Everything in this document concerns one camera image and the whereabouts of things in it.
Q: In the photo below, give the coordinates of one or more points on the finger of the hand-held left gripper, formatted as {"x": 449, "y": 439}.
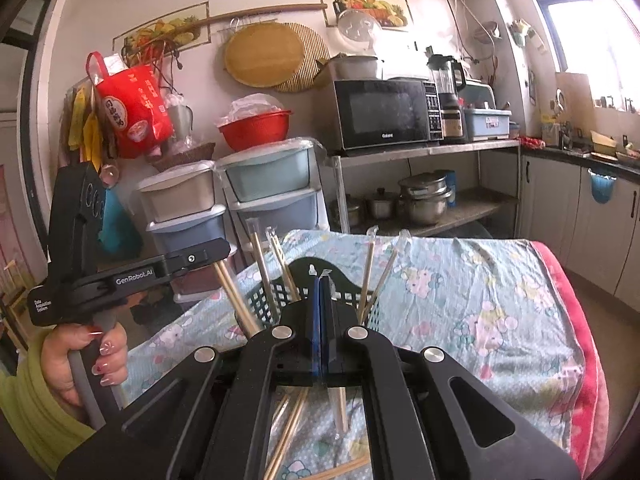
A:
{"x": 200, "y": 258}

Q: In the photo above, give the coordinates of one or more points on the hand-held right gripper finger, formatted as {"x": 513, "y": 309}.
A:
{"x": 316, "y": 330}
{"x": 326, "y": 330}

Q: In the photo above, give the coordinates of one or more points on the green plastic utensil basket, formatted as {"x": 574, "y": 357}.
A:
{"x": 300, "y": 272}

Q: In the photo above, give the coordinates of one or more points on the person's left forearm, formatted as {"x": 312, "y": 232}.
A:
{"x": 30, "y": 410}

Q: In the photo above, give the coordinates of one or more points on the person's left hand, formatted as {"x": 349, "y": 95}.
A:
{"x": 57, "y": 360}

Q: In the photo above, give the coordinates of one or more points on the drawer tower with cream drawer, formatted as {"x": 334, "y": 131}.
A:
{"x": 180, "y": 195}

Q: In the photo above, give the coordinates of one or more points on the teal hanging cloth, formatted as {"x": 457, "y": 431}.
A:
{"x": 120, "y": 225}

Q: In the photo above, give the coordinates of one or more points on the drawer tower with teal drawer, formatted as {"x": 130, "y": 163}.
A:
{"x": 270, "y": 170}

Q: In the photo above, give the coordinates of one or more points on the steel pot with lid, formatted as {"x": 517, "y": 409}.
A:
{"x": 347, "y": 212}

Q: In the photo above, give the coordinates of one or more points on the small steel pot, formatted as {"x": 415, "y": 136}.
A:
{"x": 382, "y": 205}

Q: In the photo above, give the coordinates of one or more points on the hanging grey cup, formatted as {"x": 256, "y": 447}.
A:
{"x": 180, "y": 122}

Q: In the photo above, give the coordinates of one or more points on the red plastic basin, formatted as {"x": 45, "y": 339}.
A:
{"x": 255, "y": 132}

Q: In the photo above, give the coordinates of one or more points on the cartoon printed blue blanket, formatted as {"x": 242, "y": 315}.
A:
{"x": 475, "y": 310}

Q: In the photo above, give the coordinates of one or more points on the white plastic bag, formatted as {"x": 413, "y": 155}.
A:
{"x": 250, "y": 107}

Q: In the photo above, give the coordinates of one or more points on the stacked steel pots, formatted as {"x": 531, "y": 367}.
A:
{"x": 425, "y": 205}

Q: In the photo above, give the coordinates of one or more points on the yellow hanging cloth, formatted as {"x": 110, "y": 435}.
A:
{"x": 85, "y": 130}

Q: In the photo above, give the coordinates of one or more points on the red shopping bag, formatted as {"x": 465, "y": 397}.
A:
{"x": 135, "y": 110}

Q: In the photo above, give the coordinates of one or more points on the blue can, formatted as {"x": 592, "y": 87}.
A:
{"x": 451, "y": 190}

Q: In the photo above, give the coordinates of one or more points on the round wooden board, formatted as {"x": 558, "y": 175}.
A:
{"x": 265, "y": 55}

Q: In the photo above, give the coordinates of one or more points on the metal shelf rack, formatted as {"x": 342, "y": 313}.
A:
{"x": 450, "y": 149}

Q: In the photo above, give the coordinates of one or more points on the black microwave oven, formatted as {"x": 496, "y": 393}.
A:
{"x": 380, "y": 112}

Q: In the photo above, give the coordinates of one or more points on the round bamboo mat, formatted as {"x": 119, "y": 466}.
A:
{"x": 315, "y": 60}

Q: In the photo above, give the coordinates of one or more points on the white pot with lid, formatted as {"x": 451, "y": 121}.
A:
{"x": 355, "y": 67}

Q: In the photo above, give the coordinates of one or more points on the black blender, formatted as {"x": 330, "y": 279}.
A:
{"x": 447, "y": 110}

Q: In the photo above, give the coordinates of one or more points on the white kitchen cabinets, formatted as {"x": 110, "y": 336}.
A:
{"x": 550, "y": 210}

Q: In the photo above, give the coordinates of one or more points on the long wooden pole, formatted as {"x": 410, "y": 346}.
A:
{"x": 260, "y": 10}

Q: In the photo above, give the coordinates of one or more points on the pink fleece blanket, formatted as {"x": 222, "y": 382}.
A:
{"x": 585, "y": 360}

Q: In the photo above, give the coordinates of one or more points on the blue-grey dish box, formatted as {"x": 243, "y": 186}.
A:
{"x": 487, "y": 125}

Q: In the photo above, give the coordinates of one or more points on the red cloth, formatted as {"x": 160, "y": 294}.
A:
{"x": 532, "y": 142}

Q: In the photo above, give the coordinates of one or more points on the clear plastic dome cover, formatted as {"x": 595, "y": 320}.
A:
{"x": 360, "y": 27}

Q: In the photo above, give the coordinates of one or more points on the blue silicone pocket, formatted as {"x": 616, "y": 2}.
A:
{"x": 601, "y": 187}

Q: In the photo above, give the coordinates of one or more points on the yellow box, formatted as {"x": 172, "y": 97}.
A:
{"x": 602, "y": 141}

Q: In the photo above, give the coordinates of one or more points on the hanging metal strainer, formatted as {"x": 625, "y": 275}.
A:
{"x": 486, "y": 32}

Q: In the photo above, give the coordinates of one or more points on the beige board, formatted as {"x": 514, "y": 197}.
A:
{"x": 574, "y": 91}

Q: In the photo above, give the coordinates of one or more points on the window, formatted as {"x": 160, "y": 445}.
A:
{"x": 590, "y": 10}

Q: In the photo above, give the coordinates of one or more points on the fruit wall picture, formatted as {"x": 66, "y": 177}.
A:
{"x": 150, "y": 30}
{"x": 390, "y": 10}

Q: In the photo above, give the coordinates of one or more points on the green wall holder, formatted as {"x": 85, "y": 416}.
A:
{"x": 522, "y": 32}

